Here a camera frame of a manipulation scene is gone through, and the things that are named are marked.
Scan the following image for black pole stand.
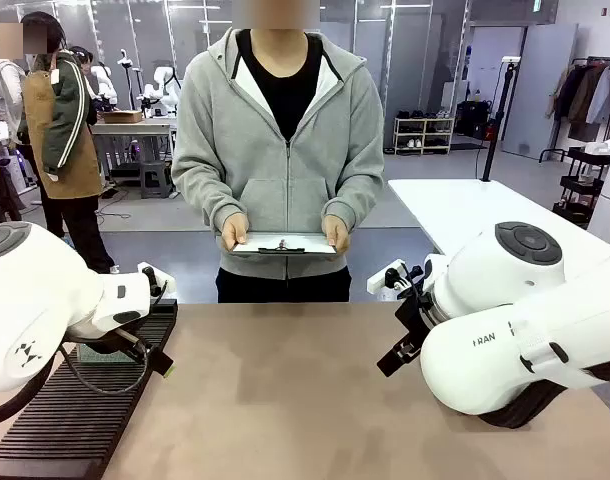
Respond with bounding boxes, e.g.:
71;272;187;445
481;55;522;183

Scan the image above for person's right hand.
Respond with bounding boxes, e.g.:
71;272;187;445
220;212;250;253

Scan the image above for brown cardboard box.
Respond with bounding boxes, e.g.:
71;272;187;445
101;109;146;125

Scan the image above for person's left forearm gray sleeve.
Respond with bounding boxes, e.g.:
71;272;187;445
321;159;387;235

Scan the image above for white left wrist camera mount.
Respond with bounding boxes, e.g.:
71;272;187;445
136;261;178;297

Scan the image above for thin gray left gripper cable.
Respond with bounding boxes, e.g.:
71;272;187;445
57;332;152;397

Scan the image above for figure in white shirt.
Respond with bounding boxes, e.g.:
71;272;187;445
0;22;27;147

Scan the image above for gray plastic stool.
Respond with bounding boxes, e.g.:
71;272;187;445
139;160;173;200

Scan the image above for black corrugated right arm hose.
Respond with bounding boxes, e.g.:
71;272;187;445
477;358;610;430

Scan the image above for white side table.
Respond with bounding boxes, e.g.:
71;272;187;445
386;177;610;257

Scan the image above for person's left hand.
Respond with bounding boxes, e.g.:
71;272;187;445
321;214;352;254

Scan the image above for person in gray hoodie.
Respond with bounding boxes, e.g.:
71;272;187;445
170;25;387;305

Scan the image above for person in brown apron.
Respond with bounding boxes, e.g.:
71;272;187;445
16;10;118;274

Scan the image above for person with black hair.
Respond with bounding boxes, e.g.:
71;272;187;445
68;45;99;126

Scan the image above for coat rack with jackets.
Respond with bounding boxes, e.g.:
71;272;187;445
544;55;610;164

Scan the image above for black slotted PCB rack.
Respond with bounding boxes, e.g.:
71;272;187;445
0;298;179;480

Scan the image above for white paper sheet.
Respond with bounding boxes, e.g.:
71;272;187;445
232;233;337;253

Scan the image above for black utility cart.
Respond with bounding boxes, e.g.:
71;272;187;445
552;145;610;229

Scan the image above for gray partition panel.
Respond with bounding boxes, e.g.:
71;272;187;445
500;23;579;161

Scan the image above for black bags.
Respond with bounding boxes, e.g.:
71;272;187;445
455;99;494;141

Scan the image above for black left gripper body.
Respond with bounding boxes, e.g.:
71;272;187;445
67;326;147;355

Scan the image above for black metal clipboard clip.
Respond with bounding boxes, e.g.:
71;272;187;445
257;238;307;255

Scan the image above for black clipboard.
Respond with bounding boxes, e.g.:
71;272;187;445
227;230;340;258

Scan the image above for gray workbench table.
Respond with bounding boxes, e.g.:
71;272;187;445
89;116;179;177

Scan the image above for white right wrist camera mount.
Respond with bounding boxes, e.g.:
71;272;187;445
367;258;422;297

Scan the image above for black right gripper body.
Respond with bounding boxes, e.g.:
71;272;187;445
394;291;439;354

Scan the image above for white shoe rack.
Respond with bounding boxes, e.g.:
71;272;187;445
393;110;457;156

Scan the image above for person's right forearm gray sleeve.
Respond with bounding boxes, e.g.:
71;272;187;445
171;159;250;234

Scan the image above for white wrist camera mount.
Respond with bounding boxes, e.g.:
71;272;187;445
136;261;178;297
367;258;422;297

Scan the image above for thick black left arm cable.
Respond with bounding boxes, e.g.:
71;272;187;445
0;368;62;428

